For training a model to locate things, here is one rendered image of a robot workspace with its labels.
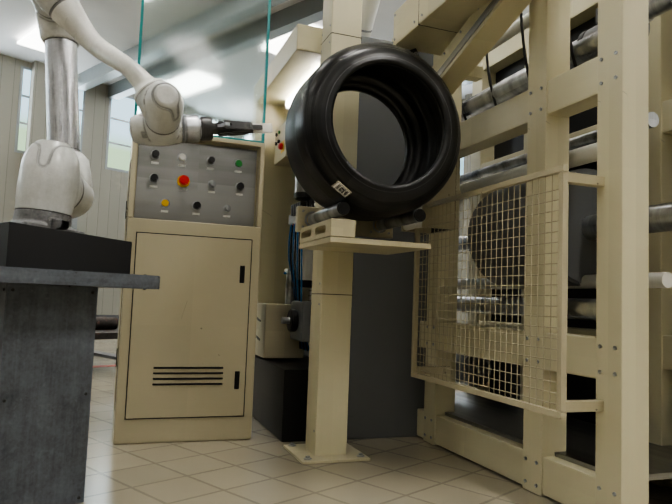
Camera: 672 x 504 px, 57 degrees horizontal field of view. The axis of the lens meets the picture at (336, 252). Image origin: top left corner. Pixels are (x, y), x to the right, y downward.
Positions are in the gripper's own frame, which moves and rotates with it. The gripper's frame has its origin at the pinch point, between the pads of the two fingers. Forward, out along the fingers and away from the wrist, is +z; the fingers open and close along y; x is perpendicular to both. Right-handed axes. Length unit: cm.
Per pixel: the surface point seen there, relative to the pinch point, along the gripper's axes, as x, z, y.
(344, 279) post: 53, 35, 28
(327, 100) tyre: -5.7, 19.2, -12.7
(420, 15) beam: -42, 65, 3
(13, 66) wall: -377, -188, 1051
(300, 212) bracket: 25.9, 18.6, 25.9
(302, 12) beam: -318, 232, 621
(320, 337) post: 74, 23, 28
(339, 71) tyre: -15.4, 24.4, -12.5
